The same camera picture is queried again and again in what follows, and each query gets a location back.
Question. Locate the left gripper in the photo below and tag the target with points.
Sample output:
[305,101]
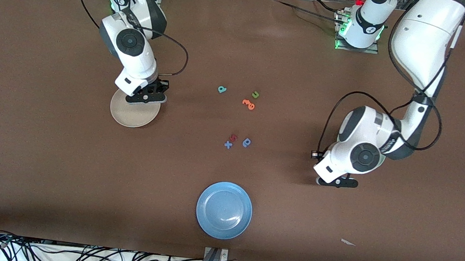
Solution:
[320,158]

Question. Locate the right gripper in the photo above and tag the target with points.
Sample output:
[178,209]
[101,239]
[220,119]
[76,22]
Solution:
[161,85]

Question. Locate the teal foam letter p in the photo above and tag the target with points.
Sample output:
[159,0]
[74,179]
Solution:
[222,90]

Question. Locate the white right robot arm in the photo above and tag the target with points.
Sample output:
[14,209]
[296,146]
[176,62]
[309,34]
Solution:
[130,42]

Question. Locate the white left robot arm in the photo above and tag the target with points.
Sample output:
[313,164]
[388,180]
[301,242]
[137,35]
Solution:
[425,38]

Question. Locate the beige brown plate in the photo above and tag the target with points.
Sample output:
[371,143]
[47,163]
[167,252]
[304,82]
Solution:
[131,114]

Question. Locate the white paper scrap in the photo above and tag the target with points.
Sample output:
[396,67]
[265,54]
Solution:
[346,242]

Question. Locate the blue foam letter a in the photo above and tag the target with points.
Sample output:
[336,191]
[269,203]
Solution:
[246,143]

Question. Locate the red foam letter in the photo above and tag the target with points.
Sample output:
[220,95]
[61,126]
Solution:
[234,137]

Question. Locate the orange foam letter e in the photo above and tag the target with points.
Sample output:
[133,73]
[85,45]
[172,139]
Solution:
[250,106]

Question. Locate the blue foam letter x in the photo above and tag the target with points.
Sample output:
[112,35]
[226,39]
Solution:
[228,144]

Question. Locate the green foam letter u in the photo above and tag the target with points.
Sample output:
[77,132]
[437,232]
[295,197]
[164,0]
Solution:
[255,95]

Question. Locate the blue plate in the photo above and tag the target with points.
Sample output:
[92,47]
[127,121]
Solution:
[224,210]

